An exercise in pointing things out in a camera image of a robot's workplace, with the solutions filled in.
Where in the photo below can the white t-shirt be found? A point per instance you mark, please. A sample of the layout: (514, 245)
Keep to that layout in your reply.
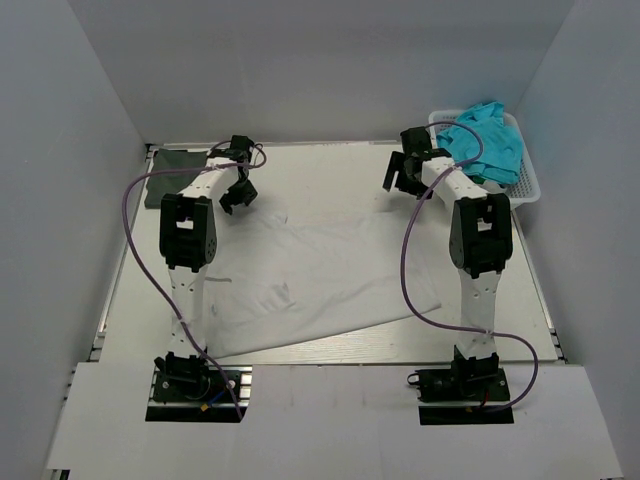
(275, 284)

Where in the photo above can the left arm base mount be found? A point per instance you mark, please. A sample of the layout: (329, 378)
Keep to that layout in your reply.
(191, 390)

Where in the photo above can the turquoise t-shirt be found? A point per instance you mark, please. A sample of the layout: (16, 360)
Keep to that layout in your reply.
(502, 144)

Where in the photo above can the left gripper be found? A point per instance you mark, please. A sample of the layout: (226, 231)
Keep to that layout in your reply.
(248, 194)

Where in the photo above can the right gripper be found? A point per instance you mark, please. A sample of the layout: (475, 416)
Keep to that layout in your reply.
(398, 163)

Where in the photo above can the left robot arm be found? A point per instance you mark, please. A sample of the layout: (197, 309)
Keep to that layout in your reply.
(188, 237)

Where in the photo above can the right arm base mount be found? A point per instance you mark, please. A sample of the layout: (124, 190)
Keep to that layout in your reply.
(467, 392)

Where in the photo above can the folded dark green t-shirt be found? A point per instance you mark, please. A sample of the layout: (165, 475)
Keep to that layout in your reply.
(164, 159)

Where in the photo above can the grey garment in basket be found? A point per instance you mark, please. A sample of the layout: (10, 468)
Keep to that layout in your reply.
(492, 187)

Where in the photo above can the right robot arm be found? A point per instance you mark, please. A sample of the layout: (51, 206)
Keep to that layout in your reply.
(480, 241)

